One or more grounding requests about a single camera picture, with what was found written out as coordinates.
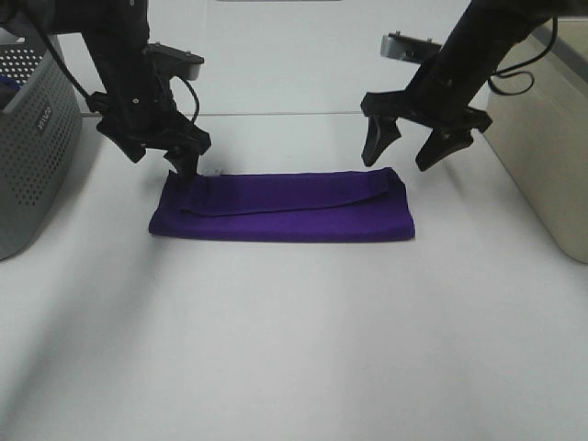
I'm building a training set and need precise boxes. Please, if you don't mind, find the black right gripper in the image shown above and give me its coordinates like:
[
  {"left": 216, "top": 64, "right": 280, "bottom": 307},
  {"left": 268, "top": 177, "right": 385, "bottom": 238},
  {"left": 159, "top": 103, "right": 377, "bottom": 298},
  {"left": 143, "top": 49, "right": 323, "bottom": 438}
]
[{"left": 361, "top": 54, "right": 492, "bottom": 172}]

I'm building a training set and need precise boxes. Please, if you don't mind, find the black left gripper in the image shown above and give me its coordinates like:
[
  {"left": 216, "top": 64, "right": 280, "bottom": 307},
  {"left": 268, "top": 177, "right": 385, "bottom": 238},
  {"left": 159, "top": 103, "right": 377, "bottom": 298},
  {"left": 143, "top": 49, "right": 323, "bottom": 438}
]
[{"left": 92, "top": 59, "right": 211, "bottom": 182}]

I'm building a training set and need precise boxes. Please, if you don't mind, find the purple towel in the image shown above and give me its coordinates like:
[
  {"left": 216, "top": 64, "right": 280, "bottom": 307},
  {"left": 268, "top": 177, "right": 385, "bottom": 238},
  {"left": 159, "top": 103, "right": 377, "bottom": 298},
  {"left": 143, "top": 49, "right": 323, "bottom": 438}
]
[{"left": 148, "top": 167, "right": 415, "bottom": 243}]

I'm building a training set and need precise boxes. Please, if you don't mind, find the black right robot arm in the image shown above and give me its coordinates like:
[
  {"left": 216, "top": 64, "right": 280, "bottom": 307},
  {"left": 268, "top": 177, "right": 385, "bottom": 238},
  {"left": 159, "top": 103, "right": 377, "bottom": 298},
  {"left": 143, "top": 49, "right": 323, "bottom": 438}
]
[{"left": 361, "top": 1, "right": 587, "bottom": 171}]

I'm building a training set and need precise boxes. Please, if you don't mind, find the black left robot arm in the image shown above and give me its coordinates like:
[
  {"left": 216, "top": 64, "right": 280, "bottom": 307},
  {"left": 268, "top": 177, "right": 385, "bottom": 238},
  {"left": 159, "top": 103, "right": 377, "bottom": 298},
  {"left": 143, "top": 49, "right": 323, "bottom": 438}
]
[{"left": 1, "top": 1, "right": 211, "bottom": 182}]

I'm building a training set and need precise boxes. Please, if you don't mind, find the grey perforated plastic basket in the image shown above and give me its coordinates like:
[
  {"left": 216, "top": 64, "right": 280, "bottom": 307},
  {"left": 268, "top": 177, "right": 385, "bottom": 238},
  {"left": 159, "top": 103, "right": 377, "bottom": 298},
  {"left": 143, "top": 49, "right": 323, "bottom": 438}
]
[{"left": 0, "top": 29, "right": 82, "bottom": 259}]

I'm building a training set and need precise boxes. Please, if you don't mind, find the beige storage bin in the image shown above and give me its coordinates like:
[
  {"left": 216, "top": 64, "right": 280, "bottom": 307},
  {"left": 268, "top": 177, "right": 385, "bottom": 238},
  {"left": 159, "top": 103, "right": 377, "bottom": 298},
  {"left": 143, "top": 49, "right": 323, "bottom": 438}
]
[{"left": 485, "top": 17, "right": 587, "bottom": 262}]

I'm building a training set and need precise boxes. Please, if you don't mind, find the dark cloth in basket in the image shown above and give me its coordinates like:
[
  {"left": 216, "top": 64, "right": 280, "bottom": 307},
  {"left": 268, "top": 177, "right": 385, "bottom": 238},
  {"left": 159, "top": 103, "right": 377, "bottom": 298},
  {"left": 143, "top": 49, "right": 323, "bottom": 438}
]
[{"left": 0, "top": 74, "right": 21, "bottom": 112}]

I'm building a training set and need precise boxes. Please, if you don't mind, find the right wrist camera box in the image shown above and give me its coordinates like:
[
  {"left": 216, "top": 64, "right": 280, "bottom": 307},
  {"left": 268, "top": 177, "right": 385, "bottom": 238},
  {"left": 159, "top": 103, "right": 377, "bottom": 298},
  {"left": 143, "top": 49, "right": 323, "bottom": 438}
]
[{"left": 380, "top": 32, "right": 442, "bottom": 64}]

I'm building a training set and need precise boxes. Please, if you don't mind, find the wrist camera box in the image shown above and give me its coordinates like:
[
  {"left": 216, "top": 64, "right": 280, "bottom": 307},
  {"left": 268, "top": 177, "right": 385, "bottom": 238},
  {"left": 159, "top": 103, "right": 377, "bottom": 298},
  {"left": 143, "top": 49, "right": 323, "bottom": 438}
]
[
  {"left": 146, "top": 43, "right": 205, "bottom": 81},
  {"left": 380, "top": 32, "right": 442, "bottom": 64}
]

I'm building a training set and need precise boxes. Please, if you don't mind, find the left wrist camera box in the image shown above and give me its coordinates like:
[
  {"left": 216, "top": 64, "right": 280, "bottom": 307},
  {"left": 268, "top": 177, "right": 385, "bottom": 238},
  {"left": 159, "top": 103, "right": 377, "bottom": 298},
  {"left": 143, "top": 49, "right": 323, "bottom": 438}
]
[{"left": 146, "top": 43, "right": 205, "bottom": 81}]

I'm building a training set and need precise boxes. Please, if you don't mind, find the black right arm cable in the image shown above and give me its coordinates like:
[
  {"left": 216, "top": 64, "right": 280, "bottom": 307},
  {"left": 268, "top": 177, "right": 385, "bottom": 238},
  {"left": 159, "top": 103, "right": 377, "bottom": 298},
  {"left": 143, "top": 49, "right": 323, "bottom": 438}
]
[{"left": 487, "top": 16, "right": 560, "bottom": 96}]

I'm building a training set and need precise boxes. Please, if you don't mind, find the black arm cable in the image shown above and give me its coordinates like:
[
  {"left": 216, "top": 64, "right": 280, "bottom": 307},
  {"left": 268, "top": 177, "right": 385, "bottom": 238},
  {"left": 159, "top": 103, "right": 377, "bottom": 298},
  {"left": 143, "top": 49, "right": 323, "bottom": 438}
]
[
  {"left": 17, "top": 8, "right": 109, "bottom": 114},
  {"left": 487, "top": 16, "right": 560, "bottom": 96}
]

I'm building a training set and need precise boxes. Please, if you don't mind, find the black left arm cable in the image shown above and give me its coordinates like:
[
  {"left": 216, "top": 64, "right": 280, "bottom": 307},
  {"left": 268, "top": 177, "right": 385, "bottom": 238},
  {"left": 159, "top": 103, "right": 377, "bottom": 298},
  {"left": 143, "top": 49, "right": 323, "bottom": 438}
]
[{"left": 17, "top": 8, "right": 109, "bottom": 114}]

